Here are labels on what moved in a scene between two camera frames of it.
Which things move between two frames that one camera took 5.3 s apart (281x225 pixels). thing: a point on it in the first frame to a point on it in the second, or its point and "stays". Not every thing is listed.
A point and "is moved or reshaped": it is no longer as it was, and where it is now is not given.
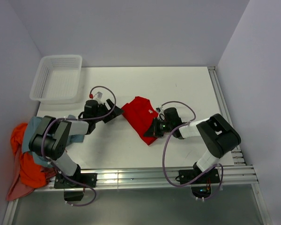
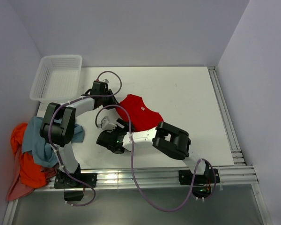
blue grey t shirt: [34, 120] stays
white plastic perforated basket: [57, 80] stays
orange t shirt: [32, 174] stays
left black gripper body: [102, 112] to [108, 102]
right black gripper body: [162, 127] to [116, 131]
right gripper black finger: [151, 131] to [121, 123]
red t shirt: [142, 115] is moved or reshaped
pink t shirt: [19, 188] stays
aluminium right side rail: [238, 158] stays
